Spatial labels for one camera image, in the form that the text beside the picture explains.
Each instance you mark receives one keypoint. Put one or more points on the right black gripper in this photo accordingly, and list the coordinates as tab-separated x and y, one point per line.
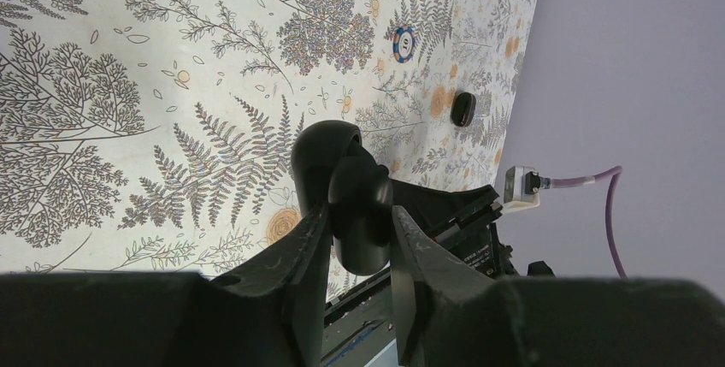
463	223

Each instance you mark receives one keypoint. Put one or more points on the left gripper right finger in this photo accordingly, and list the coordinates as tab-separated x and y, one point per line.
436	299

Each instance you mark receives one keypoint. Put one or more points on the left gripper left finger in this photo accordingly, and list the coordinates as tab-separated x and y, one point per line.
279	298

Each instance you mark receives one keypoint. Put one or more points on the floral patterned table mat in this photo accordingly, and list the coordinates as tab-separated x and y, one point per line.
156	134

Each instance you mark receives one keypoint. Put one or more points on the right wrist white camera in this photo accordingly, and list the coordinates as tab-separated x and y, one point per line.
521	189

